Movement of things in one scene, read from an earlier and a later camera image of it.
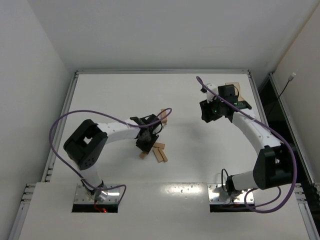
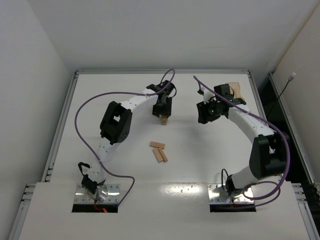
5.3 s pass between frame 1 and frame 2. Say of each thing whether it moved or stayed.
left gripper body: moved
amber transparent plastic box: stayed
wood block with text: moved
